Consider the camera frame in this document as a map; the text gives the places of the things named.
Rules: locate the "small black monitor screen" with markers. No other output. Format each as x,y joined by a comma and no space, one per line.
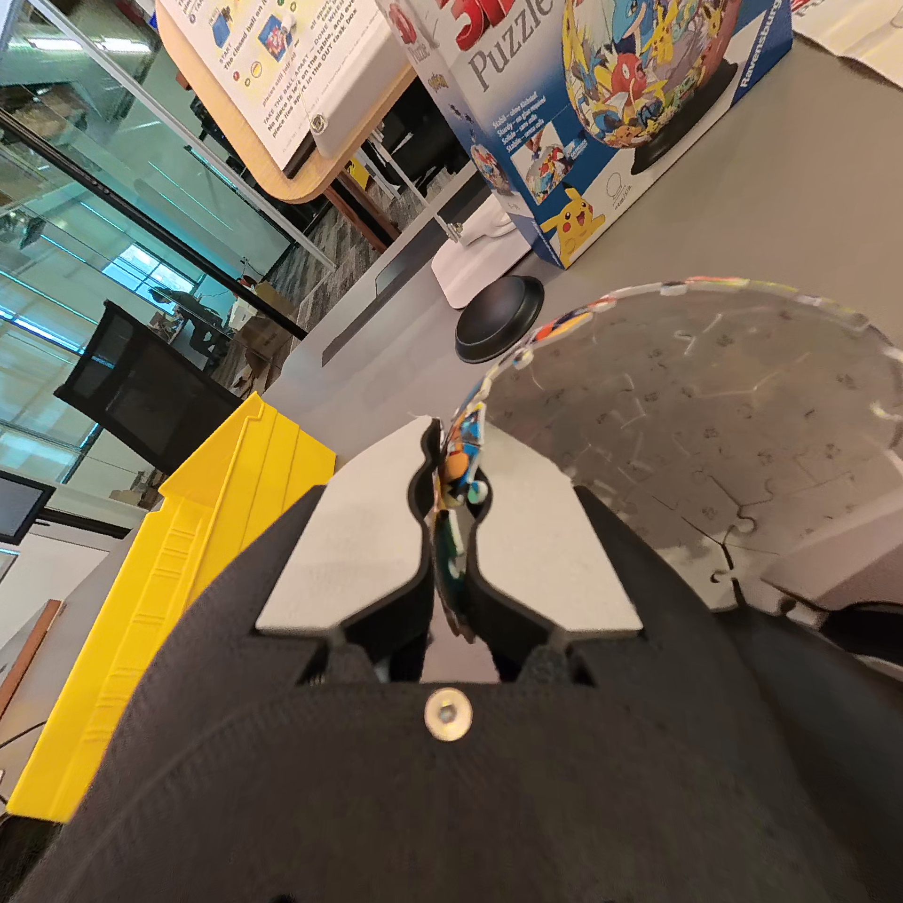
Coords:
21,508

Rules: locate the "black metal post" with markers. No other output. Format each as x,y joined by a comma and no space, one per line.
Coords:
141,211

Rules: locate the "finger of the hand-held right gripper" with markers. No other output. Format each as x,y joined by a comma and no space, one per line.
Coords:
853,564
889,663

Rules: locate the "plywood sign board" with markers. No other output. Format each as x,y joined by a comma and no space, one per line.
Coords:
296,84

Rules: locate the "yellow box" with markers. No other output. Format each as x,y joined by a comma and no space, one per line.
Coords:
176,564

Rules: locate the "white stand base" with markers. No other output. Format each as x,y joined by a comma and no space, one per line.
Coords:
472,268

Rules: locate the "black round ball stand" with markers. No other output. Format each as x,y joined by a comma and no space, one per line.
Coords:
501,317

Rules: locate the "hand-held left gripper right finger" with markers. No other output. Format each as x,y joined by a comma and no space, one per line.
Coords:
550,564

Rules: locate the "partly built puzzle ball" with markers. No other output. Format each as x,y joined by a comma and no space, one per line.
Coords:
705,423

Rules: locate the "cardboard box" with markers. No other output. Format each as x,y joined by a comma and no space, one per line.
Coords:
261,338

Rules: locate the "white instruction sheet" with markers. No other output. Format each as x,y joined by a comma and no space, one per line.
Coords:
861,35

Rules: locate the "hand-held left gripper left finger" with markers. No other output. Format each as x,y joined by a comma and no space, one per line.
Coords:
346,557

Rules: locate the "printed puzzle box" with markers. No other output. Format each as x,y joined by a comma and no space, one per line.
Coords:
564,141

